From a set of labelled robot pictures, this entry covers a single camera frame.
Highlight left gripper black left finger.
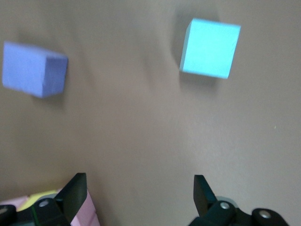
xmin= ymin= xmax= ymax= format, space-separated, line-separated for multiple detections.
xmin=0 ymin=173 xmax=87 ymax=226

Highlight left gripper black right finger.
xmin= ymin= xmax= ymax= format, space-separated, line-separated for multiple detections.
xmin=188 ymin=174 xmax=289 ymax=226

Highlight pink notched foam block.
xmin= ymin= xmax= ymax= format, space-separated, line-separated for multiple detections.
xmin=70 ymin=188 xmax=101 ymax=226

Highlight yellow foam block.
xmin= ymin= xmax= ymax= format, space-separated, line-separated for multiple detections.
xmin=16 ymin=190 xmax=58 ymax=211

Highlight blue foam block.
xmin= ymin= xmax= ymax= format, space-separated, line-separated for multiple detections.
xmin=179 ymin=18 xmax=242 ymax=80

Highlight purple foam block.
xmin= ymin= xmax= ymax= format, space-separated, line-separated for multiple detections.
xmin=1 ymin=41 xmax=69 ymax=99

